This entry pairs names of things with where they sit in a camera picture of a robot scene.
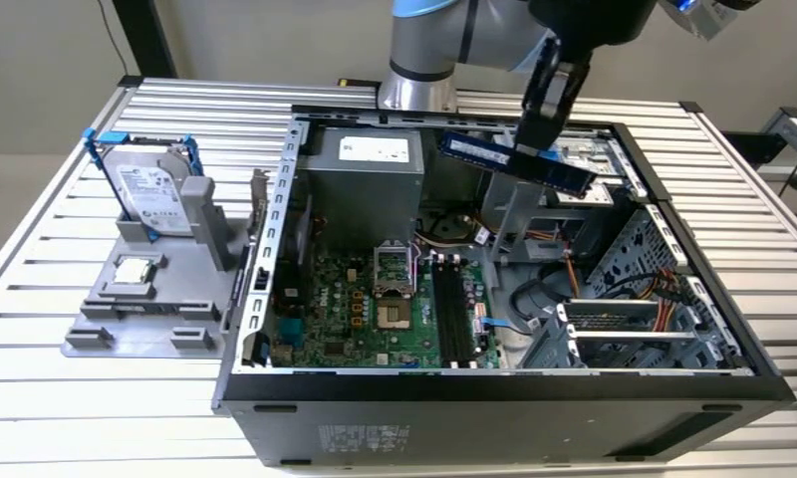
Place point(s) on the grey power supply unit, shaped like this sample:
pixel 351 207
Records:
pixel 359 209

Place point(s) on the RAM stick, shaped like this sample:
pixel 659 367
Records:
pixel 479 148

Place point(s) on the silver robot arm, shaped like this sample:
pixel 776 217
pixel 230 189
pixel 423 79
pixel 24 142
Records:
pixel 426 45

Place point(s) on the black case fan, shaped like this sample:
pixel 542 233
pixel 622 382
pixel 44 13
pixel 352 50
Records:
pixel 300 234

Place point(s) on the hard disk in blue carrier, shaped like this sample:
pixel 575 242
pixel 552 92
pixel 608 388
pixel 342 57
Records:
pixel 146 189

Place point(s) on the yellow black table connector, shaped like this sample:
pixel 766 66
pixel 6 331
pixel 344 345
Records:
pixel 359 82

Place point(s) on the grey parts rack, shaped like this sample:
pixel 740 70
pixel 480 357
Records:
pixel 179 284

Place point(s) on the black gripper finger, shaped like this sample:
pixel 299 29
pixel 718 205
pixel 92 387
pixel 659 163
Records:
pixel 538 109

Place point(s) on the silver CPU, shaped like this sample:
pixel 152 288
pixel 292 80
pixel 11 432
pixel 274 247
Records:
pixel 132 271

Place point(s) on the graphics card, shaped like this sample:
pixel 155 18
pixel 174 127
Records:
pixel 260 194

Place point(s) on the black RAM slot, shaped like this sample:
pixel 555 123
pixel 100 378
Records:
pixel 466 313
pixel 450 313
pixel 458 313
pixel 442 313

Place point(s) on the black metal stand post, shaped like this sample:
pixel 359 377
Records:
pixel 150 40

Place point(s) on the black PC case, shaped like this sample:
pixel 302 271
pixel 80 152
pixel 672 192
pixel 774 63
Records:
pixel 439 428

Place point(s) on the green motherboard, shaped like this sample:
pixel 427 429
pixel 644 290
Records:
pixel 399 343

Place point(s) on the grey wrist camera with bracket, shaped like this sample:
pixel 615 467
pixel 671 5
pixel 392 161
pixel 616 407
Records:
pixel 711 17

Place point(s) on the silver disk bay cage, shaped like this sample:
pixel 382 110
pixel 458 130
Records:
pixel 611 334

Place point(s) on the silver optical drive cage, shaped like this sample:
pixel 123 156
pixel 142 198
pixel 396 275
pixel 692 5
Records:
pixel 512 219

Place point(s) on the CPU socket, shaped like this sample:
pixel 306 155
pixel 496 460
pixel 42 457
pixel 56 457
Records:
pixel 394 312

